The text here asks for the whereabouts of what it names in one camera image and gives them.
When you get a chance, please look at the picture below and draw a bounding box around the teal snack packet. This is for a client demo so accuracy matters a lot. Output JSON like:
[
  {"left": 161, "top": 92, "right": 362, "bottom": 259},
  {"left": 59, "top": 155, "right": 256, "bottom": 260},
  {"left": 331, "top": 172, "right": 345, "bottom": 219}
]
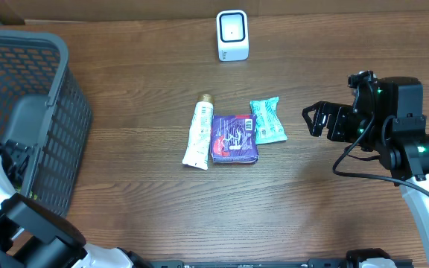
[{"left": 250, "top": 97, "right": 287, "bottom": 144}]

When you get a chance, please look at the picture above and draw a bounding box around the purple snack packet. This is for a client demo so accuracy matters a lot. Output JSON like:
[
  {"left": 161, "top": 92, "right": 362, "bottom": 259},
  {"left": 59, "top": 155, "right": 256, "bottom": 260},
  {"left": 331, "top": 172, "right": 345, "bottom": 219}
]
[{"left": 210, "top": 114, "right": 258, "bottom": 164}]

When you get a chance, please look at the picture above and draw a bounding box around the white tube gold cap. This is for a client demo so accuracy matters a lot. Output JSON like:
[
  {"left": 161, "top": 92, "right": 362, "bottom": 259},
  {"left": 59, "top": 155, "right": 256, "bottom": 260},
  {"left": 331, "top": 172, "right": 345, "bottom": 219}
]
[{"left": 182, "top": 94, "right": 215, "bottom": 170}]

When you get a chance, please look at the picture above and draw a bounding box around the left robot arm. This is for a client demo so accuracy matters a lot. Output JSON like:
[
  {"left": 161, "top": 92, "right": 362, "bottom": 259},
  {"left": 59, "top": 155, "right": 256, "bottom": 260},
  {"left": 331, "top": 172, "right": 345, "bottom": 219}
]
[{"left": 0, "top": 142, "right": 151, "bottom": 268}]

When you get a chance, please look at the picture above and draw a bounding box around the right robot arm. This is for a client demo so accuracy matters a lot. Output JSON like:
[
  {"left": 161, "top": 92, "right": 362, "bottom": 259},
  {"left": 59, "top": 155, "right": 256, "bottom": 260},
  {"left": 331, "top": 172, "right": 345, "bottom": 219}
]
[{"left": 302, "top": 71, "right": 429, "bottom": 263}]

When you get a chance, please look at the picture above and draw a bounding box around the white barcode scanner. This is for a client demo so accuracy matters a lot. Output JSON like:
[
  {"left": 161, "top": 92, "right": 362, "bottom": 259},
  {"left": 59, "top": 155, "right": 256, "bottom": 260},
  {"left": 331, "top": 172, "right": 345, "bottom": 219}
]
[{"left": 216, "top": 10, "right": 250, "bottom": 62}]

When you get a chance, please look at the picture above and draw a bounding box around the grey plastic basket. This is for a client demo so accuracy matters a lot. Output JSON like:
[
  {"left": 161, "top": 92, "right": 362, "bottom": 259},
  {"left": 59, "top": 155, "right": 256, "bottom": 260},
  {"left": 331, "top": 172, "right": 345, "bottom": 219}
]
[{"left": 0, "top": 30, "right": 92, "bottom": 217}]

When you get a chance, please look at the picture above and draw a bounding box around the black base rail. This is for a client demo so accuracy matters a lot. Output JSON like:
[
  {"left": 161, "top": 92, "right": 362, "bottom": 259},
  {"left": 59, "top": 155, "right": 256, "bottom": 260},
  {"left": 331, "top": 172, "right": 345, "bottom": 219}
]
[{"left": 150, "top": 258, "right": 357, "bottom": 268}]

